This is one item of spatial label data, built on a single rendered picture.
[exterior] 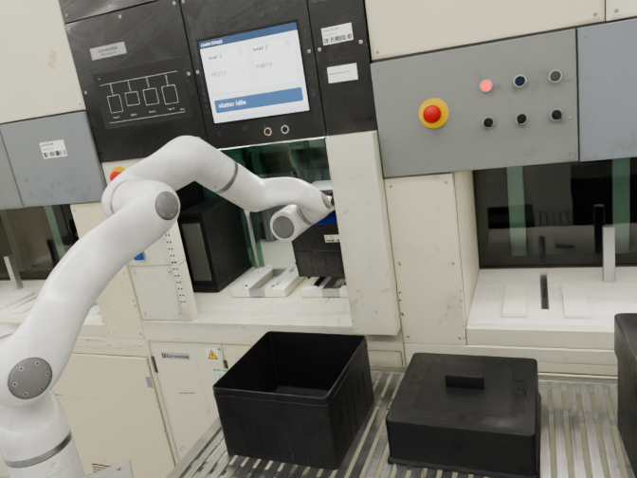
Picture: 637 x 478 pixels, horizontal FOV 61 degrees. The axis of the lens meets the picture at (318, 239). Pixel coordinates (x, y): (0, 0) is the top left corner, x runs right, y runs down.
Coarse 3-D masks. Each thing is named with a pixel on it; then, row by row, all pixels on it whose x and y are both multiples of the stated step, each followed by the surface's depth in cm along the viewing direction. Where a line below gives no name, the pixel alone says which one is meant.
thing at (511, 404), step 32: (416, 384) 120; (448, 384) 117; (480, 384) 114; (512, 384) 114; (416, 416) 109; (448, 416) 107; (480, 416) 106; (512, 416) 104; (416, 448) 108; (448, 448) 105; (480, 448) 103; (512, 448) 100
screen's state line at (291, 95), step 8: (296, 88) 136; (248, 96) 141; (256, 96) 140; (264, 96) 139; (272, 96) 139; (280, 96) 138; (288, 96) 137; (296, 96) 136; (216, 104) 145; (224, 104) 144; (232, 104) 143; (240, 104) 143; (248, 104) 142; (256, 104) 141; (264, 104) 140; (272, 104) 139; (216, 112) 146
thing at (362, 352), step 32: (256, 352) 136; (288, 352) 141; (320, 352) 137; (352, 352) 134; (224, 384) 122; (256, 384) 135; (288, 384) 144; (320, 384) 140; (352, 384) 121; (224, 416) 119; (256, 416) 115; (288, 416) 112; (320, 416) 109; (352, 416) 120; (256, 448) 118; (288, 448) 115; (320, 448) 111
